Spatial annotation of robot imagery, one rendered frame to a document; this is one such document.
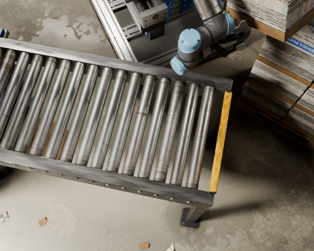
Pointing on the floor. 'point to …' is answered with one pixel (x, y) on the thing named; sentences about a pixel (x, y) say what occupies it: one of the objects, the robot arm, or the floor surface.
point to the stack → (291, 84)
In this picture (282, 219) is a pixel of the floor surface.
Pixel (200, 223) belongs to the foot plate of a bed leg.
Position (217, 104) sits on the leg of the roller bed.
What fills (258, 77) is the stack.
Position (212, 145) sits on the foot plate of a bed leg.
